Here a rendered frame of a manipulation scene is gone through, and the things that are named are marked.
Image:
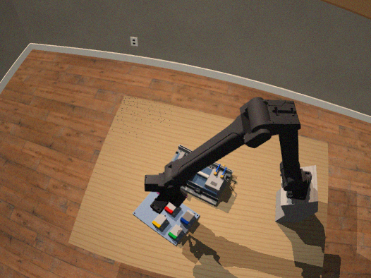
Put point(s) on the beige block with yellow end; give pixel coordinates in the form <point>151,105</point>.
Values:
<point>159,220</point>

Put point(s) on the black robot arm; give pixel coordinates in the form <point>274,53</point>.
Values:
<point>259,120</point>

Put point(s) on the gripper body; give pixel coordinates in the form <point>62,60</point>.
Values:
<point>182,195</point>

